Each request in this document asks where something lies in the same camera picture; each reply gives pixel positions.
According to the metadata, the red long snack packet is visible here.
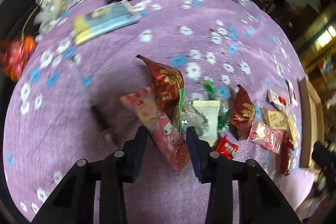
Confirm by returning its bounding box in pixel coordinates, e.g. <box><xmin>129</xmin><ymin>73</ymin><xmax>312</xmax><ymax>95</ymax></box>
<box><xmin>280</xmin><ymin>132</ymin><xmax>294</xmax><ymax>176</ymax></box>

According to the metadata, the red plastic bag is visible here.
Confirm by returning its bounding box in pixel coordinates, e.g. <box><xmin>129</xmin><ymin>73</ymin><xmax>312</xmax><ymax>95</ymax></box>
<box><xmin>1</xmin><ymin>36</ymin><xmax>37</xmax><ymax>81</ymax></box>

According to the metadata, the yellow blue book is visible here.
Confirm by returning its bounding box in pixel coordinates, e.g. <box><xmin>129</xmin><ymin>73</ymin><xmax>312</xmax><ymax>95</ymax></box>
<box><xmin>72</xmin><ymin>0</ymin><xmax>141</xmax><ymax>46</ymax></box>

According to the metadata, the green clear snack packet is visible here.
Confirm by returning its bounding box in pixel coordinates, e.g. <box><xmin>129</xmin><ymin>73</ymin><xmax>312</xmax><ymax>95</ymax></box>
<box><xmin>178</xmin><ymin>88</ymin><xmax>208</xmax><ymax>139</ymax></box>

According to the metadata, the cardboard tray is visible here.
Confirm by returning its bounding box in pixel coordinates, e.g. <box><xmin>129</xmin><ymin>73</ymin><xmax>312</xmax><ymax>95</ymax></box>
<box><xmin>298</xmin><ymin>77</ymin><xmax>324</xmax><ymax>172</ymax></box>

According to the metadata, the dark red foil snack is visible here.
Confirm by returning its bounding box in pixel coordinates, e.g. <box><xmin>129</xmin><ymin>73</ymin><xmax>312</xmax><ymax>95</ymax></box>
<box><xmin>136</xmin><ymin>55</ymin><xmax>184</xmax><ymax>109</ymax></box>
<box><xmin>230</xmin><ymin>85</ymin><xmax>256</xmax><ymax>140</ymax></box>

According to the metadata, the white green snack packet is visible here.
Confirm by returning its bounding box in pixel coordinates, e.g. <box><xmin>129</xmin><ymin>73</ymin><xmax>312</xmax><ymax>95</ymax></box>
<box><xmin>192</xmin><ymin>100</ymin><xmax>221</xmax><ymax>147</ymax></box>

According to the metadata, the white red snack packet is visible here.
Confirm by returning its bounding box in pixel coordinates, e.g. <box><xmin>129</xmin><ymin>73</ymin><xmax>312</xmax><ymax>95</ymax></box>
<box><xmin>286</xmin><ymin>79</ymin><xmax>298</xmax><ymax>107</ymax></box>
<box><xmin>267</xmin><ymin>89</ymin><xmax>288</xmax><ymax>111</ymax></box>

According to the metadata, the purple floral tablecloth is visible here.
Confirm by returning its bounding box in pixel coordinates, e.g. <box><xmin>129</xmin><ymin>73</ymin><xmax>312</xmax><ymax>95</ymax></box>
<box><xmin>3</xmin><ymin>0</ymin><xmax>305</xmax><ymax>222</ymax></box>

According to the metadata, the pink cartoon snack packet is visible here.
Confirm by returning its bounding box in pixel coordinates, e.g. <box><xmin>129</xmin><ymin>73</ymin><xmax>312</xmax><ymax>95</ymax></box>
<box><xmin>120</xmin><ymin>87</ymin><xmax>190</xmax><ymax>172</ymax></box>

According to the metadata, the beige biscuit packet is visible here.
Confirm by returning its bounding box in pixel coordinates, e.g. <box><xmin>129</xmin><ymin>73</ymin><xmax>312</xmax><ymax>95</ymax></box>
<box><xmin>262</xmin><ymin>109</ymin><xmax>288</xmax><ymax>130</ymax></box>
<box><xmin>287</xmin><ymin>114</ymin><xmax>299</xmax><ymax>148</ymax></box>

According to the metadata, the pink striped snack packet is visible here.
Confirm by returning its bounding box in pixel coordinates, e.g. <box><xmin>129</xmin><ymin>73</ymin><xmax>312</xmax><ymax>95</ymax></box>
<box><xmin>248</xmin><ymin>120</ymin><xmax>284</xmax><ymax>153</ymax></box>

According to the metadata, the black pen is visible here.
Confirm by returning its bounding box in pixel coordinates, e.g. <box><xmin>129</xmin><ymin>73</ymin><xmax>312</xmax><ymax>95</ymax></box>
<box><xmin>90</xmin><ymin>106</ymin><xmax>117</xmax><ymax>145</ymax></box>

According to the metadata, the small red candy packet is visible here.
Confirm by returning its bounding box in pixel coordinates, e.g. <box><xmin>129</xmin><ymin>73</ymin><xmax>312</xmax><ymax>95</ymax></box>
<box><xmin>215</xmin><ymin>135</ymin><xmax>239</xmax><ymax>160</ymax></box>

